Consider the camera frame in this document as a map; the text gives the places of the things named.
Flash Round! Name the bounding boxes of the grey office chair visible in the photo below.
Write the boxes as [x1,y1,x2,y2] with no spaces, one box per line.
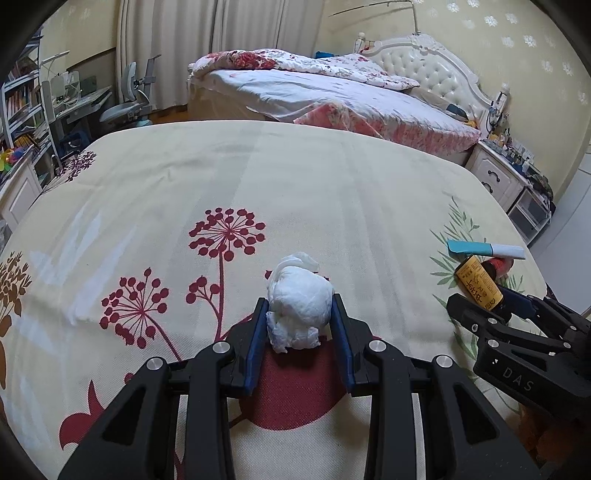
[99,54,162,128]

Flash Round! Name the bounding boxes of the white tufted bed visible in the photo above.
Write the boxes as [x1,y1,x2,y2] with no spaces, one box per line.
[187,34,498,167]

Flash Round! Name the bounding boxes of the beige pillow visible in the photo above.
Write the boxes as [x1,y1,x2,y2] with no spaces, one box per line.
[413,87,468,117]

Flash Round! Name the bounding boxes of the yellow bottle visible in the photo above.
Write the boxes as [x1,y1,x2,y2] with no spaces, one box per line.
[455,256,506,315]

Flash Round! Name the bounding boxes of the white low cabinet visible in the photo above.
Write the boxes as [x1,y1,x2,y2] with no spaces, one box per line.
[0,157,45,228]

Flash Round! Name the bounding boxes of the white nightstand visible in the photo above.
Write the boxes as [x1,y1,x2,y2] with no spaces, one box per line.
[464,141,532,214]

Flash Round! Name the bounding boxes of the clear plastic drawer unit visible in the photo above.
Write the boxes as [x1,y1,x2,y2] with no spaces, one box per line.
[508,187,553,245]

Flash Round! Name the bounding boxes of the colourful toys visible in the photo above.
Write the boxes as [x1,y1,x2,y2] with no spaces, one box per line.
[0,147,29,172]

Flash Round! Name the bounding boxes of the white bookshelf with books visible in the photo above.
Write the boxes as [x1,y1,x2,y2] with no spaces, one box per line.
[0,39,61,162]

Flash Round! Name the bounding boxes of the thin metal rod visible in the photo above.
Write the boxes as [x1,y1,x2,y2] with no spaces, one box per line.
[330,0,422,35]

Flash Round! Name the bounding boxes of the pink floral quilt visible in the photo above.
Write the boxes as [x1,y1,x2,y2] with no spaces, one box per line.
[191,48,421,92]

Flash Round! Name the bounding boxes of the grey study desk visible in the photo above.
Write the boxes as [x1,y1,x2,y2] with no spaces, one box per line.
[41,76,114,139]

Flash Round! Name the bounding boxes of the floral printed tablecloth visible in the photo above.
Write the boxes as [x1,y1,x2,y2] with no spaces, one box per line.
[0,119,550,480]

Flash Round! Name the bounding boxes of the white pleated curtain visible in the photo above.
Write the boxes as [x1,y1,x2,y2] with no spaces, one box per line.
[115,0,333,115]

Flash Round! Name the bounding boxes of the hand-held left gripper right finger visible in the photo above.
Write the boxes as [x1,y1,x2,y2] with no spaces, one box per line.
[331,293,543,480]

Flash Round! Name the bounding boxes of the teal and white tube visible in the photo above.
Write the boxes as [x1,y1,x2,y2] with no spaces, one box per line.
[445,240,527,260]

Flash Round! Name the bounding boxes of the white wardrobe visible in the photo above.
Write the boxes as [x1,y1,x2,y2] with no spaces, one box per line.
[551,150,591,282]

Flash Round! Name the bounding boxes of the clutter of small bottles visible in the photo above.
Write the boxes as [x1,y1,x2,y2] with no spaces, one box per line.
[489,133,537,168]

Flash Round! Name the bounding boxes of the red can with black cap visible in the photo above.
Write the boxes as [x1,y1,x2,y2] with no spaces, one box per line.
[485,257,515,280]

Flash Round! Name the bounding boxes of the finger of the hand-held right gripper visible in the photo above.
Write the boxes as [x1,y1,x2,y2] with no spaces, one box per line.
[501,286,591,343]
[447,293,555,356]

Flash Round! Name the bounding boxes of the white tissue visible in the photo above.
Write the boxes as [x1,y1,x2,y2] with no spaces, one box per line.
[265,251,334,355]

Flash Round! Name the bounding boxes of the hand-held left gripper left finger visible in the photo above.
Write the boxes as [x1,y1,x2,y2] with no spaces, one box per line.
[58,298,270,480]

